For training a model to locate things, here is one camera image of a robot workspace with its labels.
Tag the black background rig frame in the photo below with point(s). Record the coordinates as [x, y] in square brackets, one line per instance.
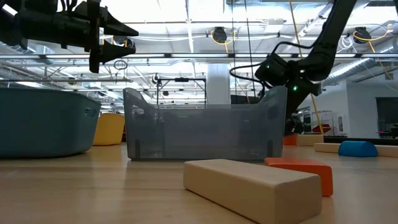
[182, 79]

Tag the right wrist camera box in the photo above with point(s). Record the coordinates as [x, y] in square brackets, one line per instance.
[273, 70]

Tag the blue half-round block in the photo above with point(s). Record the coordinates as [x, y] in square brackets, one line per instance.
[357, 149]

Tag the short wooden block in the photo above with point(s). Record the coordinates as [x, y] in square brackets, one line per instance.
[311, 140]

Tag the long wooden plank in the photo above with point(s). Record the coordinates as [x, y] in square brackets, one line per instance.
[326, 147]

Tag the white pillar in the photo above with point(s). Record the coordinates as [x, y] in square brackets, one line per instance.
[218, 84]

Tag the orange cube block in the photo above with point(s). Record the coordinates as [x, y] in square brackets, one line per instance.
[290, 140]

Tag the grey translucent plastic bin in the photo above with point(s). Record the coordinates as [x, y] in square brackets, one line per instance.
[202, 133]

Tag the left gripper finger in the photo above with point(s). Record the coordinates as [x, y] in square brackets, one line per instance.
[118, 28]
[115, 51]

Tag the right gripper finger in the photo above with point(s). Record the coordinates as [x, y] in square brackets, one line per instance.
[289, 126]
[299, 124]

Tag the wooden rectangular block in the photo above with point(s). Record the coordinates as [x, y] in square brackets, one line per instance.
[248, 189]

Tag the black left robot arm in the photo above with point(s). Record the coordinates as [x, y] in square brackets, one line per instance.
[31, 25]

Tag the silver air duct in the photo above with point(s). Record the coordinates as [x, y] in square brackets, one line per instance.
[357, 67]

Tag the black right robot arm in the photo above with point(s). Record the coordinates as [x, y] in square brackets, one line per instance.
[329, 40]

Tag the yellow plastic bin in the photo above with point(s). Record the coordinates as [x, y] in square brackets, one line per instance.
[109, 129]

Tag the orange rectangular block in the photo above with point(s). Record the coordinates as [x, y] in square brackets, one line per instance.
[311, 171]

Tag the teal plastic bin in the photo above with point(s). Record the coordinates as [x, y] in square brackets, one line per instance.
[46, 124]

